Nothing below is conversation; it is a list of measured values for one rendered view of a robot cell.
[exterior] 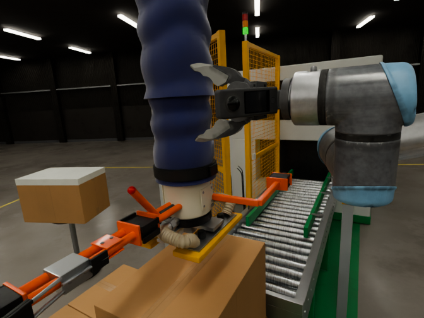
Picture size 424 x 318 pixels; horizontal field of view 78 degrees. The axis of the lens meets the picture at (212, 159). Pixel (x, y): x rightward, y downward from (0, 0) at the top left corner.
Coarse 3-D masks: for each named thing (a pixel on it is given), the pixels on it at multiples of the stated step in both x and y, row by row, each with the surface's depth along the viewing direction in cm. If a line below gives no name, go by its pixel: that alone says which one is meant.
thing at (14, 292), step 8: (0, 288) 48; (8, 288) 48; (16, 288) 48; (0, 296) 46; (8, 296) 46; (16, 296) 46; (24, 296) 47; (0, 304) 44; (8, 304) 44; (16, 304) 46; (0, 312) 43; (8, 312) 45
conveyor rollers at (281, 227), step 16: (288, 192) 290; (304, 192) 289; (272, 208) 253; (288, 208) 254; (304, 208) 247; (320, 208) 248; (256, 224) 224; (272, 224) 219; (288, 224) 219; (304, 224) 221; (272, 240) 200; (288, 240) 194; (304, 240) 196; (272, 256) 174; (288, 256) 176; (304, 256) 172; (272, 272) 164; (288, 272) 159; (272, 288) 146
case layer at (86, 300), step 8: (112, 272) 168; (120, 272) 167; (128, 272) 167; (104, 280) 160; (112, 280) 160; (120, 280) 159; (96, 288) 153; (104, 288) 153; (112, 288) 152; (80, 296) 148; (88, 296) 147; (96, 296) 147; (104, 296) 147; (72, 304) 142; (80, 304) 142; (88, 304) 141; (56, 312) 137; (64, 312) 136; (72, 312) 136; (80, 312) 136; (88, 312) 136
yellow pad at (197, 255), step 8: (216, 216) 103; (224, 216) 103; (232, 216) 102; (240, 216) 104; (224, 224) 97; (232, 224) 98; (200, 232) 86; (208, 232) 91; (216, 232) 91; (224, 232) 92; (200, 240) 86; (208, 240) 86; (216, 240) 87; (176, 248) 83; (184, 248) 83; (192, 248) 82; (200, 248) 82; (208, 248) 83; (176, 256) 82; (184, 256) 80; (192, 256) 79; (200, 256) 78
